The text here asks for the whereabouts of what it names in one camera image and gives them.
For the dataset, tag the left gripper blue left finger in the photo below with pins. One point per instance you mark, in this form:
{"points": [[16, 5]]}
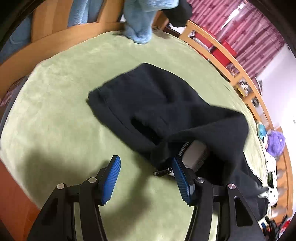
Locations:
{"points": [[94, 192]]}

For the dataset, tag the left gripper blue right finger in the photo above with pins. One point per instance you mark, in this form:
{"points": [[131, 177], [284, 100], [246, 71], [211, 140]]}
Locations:
{"points": [[198, 193]]}

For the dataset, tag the black pants with white stripe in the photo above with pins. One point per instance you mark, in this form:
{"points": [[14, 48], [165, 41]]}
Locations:
{"points": [[159, 115]]}

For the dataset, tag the green bed blanket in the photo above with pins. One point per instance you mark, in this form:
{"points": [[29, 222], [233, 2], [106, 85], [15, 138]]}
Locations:
{"points": [[142, 206]]}

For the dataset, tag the white black-dotted pillow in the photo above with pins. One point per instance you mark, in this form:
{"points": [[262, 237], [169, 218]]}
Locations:
{"points": [[270, 179]]}

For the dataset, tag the geometric teal cushion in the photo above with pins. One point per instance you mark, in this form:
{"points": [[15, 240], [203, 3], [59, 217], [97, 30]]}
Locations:
{"points": [[262, 133]]}

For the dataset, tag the purple plush toy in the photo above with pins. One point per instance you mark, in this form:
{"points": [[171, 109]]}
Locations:
{"points": [[276, 143]]}

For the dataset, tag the red chair left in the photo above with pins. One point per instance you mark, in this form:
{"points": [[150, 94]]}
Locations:
{"points": [[203, 40]]}

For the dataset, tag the red patterned curtain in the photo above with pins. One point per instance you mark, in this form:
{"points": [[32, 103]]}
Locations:
{"points": [[249, 33]]}

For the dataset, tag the light blue fleece garment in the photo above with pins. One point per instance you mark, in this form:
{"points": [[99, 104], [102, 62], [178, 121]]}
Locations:
{"points": [[139, 16]]}

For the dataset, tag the black garment on rail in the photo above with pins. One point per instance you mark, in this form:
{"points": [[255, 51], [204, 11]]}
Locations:
{"points": [[179, 15]]}

